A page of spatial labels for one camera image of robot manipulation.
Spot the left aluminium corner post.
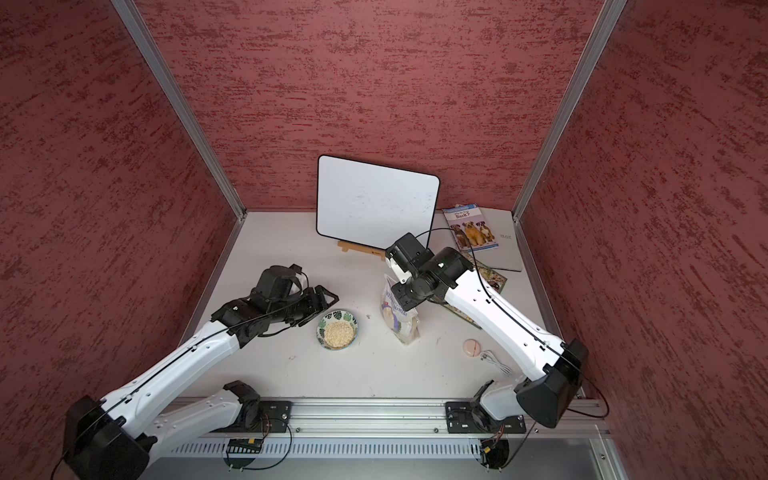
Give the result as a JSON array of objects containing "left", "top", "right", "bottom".
[{"left": 111, "top": 0, "right": 247, "bottom": 222}]

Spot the dog cover book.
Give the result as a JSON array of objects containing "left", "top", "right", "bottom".
[{"left": 443, "top": 204, "right": 498, "bottom": 252}]

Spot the aluminium front frame rail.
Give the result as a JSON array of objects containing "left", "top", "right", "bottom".
[{"left": 279, "top": 397, "right": 611, "bottom": 439}]

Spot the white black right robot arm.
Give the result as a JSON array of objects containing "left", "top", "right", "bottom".
[{"left": 385, "top": 233, "right": 589, "bottom": 429}]

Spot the right aluminium corner post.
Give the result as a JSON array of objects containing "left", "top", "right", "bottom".
[{"left": 512, "top": 0, "right": 627, "bottom": 225}]

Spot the instant oatmeal plastic bag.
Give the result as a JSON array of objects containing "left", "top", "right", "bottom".
[{"left": 380, "top": 275, "right": 419, "bottom": 346}]

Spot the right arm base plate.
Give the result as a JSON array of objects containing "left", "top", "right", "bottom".
[{"left": 444, "top": 401, "right": 527, "bottom": 434}]

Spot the white whiteboard black frame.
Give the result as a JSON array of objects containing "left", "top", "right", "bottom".
[{"left": 316, "top": 155, "right": 441, "bottom": 250}]

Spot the small round pink lid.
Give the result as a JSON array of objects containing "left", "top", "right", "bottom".
[{"left": 462, "top": 339, "right": 482, "bottom": 358}]

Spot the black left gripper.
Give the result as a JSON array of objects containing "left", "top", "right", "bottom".
[{"left": 269, "top": 285, "right": 339, "bottom": 325}]

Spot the aluminium corner post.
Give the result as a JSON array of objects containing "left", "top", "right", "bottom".
[
  {"left": 111, "top": 0, "right": 247, "bottom": 222},
  {"left": 512, "top": 0, "right": 627, "bottom": 225}
]

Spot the wooden whiteboard easel stand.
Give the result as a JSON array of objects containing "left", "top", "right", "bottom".
[{"left": 337, "top": 240, "right": 386, "bottom": 261}]

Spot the green leaf pattern bowl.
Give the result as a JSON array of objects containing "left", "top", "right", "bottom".
[{"left": 316, "top": 310, "right": 358, "bottom": 351}]

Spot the colourful cartoon picture book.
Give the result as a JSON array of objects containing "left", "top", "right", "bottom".
[{"left": 442, "top": 261, "right": 507, "bottom": 330}]

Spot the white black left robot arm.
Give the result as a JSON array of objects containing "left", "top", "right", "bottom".
[{"left": 61, "top": 265, "right": 339, "bottom": 479}]

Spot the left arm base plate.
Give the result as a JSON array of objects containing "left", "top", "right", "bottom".
[{"left": 238, "top": 400, "right": 293, "bottom": 436}]

